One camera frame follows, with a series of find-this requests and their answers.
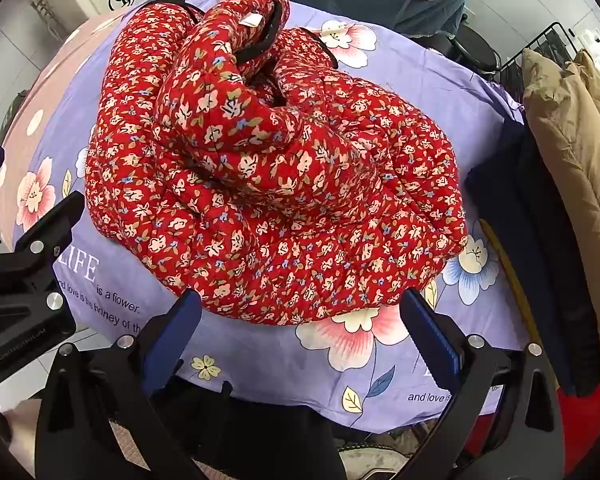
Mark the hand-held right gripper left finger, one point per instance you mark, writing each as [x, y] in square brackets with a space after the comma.
[176, 340]

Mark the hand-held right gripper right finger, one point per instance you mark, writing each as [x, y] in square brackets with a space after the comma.
[432, 342]

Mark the red floral quilted jacket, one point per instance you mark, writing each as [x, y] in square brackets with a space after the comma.
[280, 185]

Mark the yellow strip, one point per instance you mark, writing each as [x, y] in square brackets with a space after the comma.
[515, 285]

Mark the dark navy garment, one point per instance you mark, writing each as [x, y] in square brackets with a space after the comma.
[530, 220]

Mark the red cloth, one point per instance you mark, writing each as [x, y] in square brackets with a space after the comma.
[582, 420]

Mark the purple floral bed sheet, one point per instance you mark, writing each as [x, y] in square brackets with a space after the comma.
[395, 110]

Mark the beige puffer jacket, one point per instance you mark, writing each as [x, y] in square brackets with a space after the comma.
[570, 150]

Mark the black round stool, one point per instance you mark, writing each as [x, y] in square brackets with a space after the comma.
[475, 50]

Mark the black metal rack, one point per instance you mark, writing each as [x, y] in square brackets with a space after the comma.
[540, 40]

